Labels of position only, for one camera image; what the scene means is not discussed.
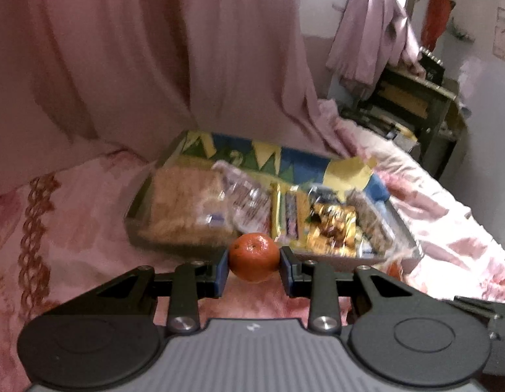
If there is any golden candy packet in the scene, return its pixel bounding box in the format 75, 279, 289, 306
306, 203, 357, 257

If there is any orange mandarin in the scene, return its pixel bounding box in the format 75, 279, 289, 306
229, 233, 280, 283

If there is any clear nut bar packet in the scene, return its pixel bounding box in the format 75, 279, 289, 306
346, 188, 395, 257

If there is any clear peanut snack bag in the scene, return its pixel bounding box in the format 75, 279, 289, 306
139, 166, 236, 246

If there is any yellow snack packet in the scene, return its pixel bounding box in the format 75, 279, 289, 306
270, 182, 310, 249

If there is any white barcode snack packet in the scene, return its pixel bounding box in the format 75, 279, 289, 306
212, 160, 271, 235

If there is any grey tray with cartoon liner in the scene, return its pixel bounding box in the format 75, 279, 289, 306
124, 131, 423, 272

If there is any pink floral bed sheet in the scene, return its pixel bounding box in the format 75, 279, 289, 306
0, 121, 505, 391

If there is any dark wooden side table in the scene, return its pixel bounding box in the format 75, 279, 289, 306
340, 68, 466, 181

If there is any black desk clock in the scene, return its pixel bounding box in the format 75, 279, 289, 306
419, 47, 446, 86

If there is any pink curtain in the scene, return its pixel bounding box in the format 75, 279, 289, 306
0, 0, 346, 172

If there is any hanging mauve cloth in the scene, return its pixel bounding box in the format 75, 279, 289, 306
326, 0, 425, 100

